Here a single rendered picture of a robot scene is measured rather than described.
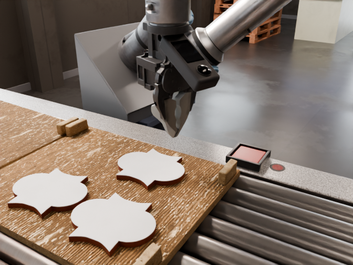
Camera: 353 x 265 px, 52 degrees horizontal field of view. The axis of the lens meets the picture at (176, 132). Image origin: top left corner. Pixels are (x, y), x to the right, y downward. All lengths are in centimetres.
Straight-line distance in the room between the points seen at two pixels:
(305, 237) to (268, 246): 7
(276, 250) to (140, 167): 29
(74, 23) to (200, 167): 403
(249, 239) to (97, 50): 75
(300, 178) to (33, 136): 60
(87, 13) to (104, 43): 362
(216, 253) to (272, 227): 11
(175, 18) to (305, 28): 639
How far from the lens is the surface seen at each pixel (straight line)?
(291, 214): 67
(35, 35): 408
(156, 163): 73
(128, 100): 108
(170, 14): 61
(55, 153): 83
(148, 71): 67
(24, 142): 90
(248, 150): 83
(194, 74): 57
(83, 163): 77
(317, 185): 77
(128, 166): 72
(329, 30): 687
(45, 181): 71
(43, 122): 99
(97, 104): 115
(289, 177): 78
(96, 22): 490
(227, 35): 100
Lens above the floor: 131
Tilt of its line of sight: 26 degrees down
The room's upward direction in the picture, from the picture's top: straight up
